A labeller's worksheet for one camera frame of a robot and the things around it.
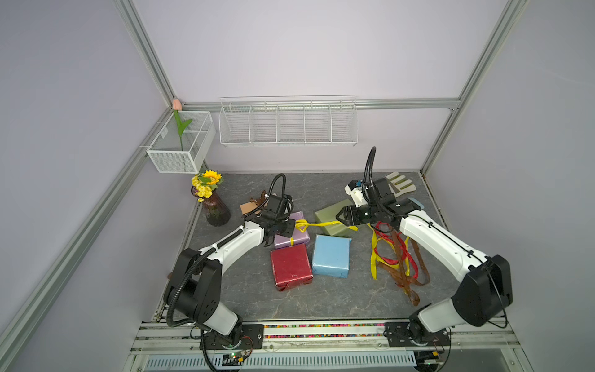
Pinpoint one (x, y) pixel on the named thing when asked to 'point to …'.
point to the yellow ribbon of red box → (374, 258)
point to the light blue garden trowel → (417, 202)
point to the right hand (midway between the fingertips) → (342, 214)
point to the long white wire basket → (288, 121)
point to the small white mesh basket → (165, 150)
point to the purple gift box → (297, 238)
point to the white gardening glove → (399, 184)
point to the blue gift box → (331, 256)
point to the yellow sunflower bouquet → (206, 183)
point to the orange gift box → (249, 207)
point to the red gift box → (291, 266)
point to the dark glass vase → (215, 210)
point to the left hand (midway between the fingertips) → (288, 226)
